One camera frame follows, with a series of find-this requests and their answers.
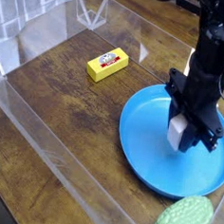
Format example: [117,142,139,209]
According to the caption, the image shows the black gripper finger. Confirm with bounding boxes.
[169,98,185,120]
[178,123,199,153]

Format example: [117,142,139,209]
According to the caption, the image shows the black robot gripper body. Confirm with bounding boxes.
[165,0,224,151]

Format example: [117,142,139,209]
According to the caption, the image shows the white speckled block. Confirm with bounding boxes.
[167,114,188,150]

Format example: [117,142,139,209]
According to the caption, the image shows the black bar on table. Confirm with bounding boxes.
[176,0,200,15]

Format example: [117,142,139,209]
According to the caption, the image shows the clear acrylic enclosure wall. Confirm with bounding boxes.
[0,0,224,224]

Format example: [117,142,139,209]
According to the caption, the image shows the yellow toy block with label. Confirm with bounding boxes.
[86,47,129,83]

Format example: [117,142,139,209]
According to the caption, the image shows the green bumpy toy vegetable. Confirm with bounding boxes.
[155,196,214,224]

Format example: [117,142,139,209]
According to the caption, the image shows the blue round tray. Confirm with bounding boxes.
[119,84,224,199]

